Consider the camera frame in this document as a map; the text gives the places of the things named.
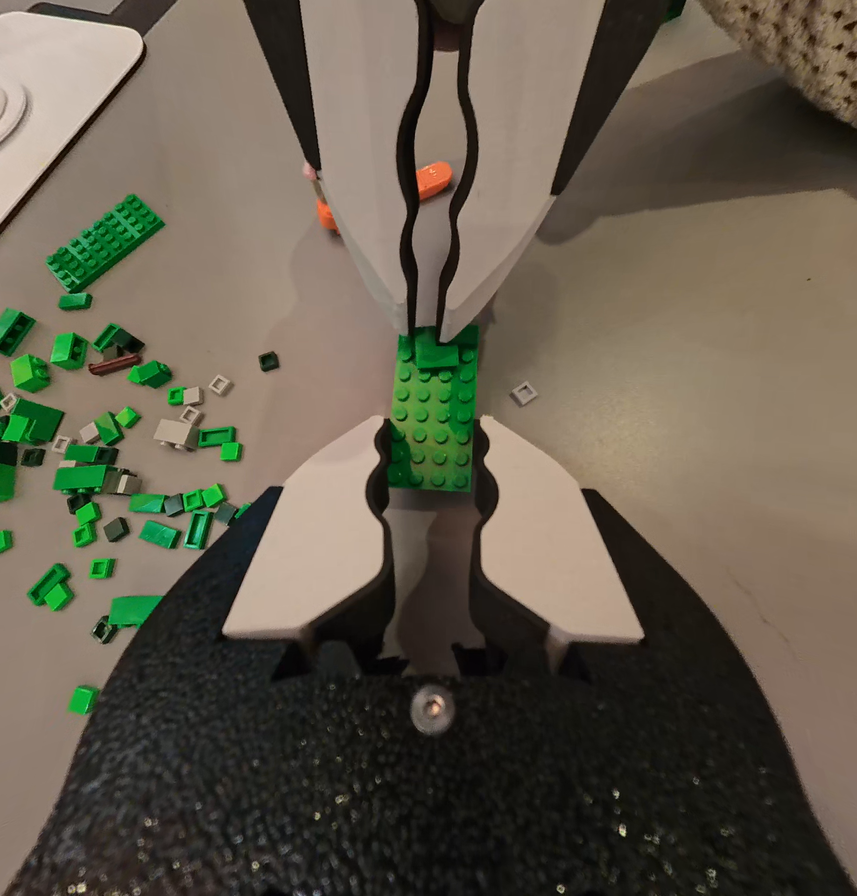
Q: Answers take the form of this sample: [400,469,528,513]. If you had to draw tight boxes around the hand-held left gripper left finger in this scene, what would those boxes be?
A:
[220,415,396,660]

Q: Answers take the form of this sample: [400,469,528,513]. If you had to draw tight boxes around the orange lego brick separator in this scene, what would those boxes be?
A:
[316,160,455,234]

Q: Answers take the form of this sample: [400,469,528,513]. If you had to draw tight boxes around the green lego base plate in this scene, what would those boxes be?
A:
[386,323,483,491]

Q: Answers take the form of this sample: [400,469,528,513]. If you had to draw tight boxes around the person's right forearm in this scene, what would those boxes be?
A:
[700,0,857,135]

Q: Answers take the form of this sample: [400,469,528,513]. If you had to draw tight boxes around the long green studded lego plate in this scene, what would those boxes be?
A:
[45,194,168,294]

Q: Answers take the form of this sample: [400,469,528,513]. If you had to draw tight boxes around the pile of loose lego pieces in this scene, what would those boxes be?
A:
[0,294,251,716]

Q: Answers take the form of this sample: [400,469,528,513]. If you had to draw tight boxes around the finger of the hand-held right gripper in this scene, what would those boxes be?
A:
[297,0,431,331]
[437,0,606,338]

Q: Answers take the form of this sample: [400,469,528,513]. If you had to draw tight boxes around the grey lego brick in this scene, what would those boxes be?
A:
[153,417,203,453]

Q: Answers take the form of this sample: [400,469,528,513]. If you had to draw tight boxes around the green L-shaped lego tile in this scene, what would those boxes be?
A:
[416,329,462,369]

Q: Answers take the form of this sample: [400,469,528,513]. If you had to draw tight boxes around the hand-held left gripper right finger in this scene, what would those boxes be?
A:
[469,416,646,653]

